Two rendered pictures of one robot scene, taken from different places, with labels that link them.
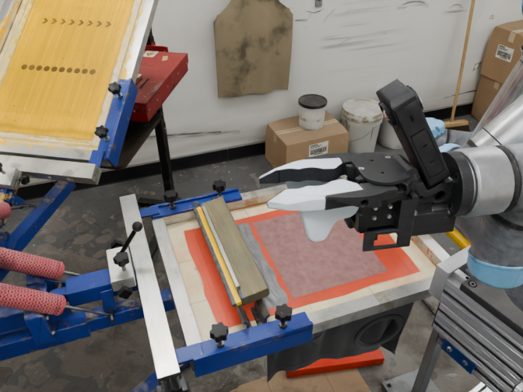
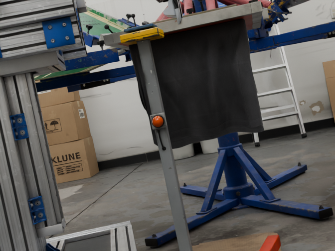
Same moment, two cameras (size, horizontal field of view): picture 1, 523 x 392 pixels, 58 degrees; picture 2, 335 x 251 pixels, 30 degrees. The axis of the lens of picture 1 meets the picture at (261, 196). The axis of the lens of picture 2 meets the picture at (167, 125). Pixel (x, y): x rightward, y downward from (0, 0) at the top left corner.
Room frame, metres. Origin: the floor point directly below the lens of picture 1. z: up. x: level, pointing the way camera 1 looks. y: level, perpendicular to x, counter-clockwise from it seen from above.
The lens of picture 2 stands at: (2.17, -2.52, 0.74)
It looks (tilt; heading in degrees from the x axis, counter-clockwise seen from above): 3 degrees down; 119
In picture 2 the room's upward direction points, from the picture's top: 11 degrees counter-clockwise
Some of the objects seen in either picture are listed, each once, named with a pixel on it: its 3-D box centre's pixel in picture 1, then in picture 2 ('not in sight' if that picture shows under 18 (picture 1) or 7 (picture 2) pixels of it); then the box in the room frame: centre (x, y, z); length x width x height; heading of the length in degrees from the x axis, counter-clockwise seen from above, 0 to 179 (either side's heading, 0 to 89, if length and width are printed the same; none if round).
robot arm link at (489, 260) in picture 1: (500, 232); not in sight; (0.46, -0.30, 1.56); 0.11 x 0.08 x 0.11; 10
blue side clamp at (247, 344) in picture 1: (252, 341); not in sight; (0.71, 0.02, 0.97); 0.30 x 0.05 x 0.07; 110
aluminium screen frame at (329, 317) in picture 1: (296, 246); (191, 31); (1.06, -0.11, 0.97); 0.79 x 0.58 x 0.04; 110
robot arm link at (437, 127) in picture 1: (428, 139); not in sight; (1.16, -0.47, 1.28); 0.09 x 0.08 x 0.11; 74
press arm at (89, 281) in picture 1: (102, 284); not in sight; (0.86, 0.42, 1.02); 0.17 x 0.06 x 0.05; 110
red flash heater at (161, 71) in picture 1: (124, 79); not in sight; (2.09, 0.64, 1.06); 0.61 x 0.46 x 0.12; 170
